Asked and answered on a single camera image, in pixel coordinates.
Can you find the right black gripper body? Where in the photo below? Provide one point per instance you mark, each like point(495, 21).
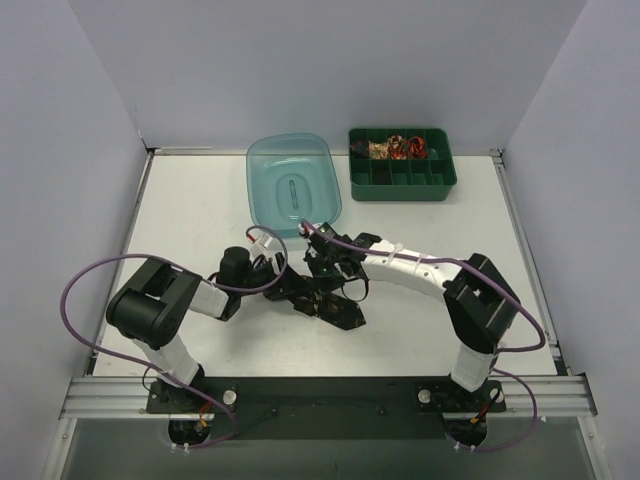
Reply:
point(326, 267)

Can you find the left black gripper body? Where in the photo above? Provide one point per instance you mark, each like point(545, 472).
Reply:
point(298, 295)

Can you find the black gold patterned tie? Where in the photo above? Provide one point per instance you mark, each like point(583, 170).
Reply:
point(307, 297)

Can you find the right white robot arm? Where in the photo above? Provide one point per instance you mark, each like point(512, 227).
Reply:
point(480, 304)

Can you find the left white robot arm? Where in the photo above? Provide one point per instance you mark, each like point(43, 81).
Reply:
point(151, 306)

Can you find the teal plastic tub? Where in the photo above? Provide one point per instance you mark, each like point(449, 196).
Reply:
point(290, 178)

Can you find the green compartment organizer box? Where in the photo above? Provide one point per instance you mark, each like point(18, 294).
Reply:
point(410, 180)

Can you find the dark rolled tie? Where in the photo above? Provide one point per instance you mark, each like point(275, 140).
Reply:
point(360, 149)

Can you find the beige patterned rolled tie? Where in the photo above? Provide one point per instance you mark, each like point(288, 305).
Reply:
point(378, 150)

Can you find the red black patterned rolled tie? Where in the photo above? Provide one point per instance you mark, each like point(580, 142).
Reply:
point(397, 147)

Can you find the orange black rolled tie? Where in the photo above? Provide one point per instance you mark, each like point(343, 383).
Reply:
point(417, 147)

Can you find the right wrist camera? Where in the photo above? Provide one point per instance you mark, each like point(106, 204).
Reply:
point(316, 235)

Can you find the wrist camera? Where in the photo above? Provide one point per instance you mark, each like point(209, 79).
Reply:
point(260, 245)
point(316, 235)

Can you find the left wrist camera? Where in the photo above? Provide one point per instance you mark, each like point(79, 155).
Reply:
point(260, 245)

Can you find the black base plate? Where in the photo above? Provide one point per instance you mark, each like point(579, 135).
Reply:
point(325, 408)

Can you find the aluminium rail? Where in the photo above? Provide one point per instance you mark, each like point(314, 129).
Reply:
point(106, 398)

